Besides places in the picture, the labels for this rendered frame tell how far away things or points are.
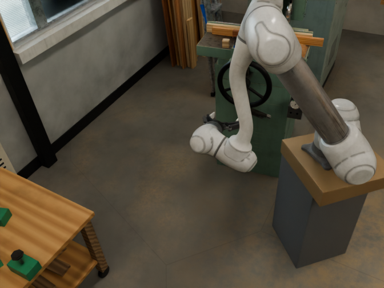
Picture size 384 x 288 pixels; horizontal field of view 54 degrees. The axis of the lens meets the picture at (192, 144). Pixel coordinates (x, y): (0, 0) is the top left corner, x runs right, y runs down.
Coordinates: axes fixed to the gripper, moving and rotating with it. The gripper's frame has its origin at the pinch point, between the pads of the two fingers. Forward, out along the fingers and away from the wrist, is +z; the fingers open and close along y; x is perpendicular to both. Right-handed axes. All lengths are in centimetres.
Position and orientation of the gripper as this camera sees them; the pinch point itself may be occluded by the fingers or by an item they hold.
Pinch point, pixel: (226, 117)
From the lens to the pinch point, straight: 192.5
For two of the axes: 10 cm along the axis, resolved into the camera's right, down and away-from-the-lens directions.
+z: 3.6, -3.3, 8.7
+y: -9.3, -2.1, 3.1
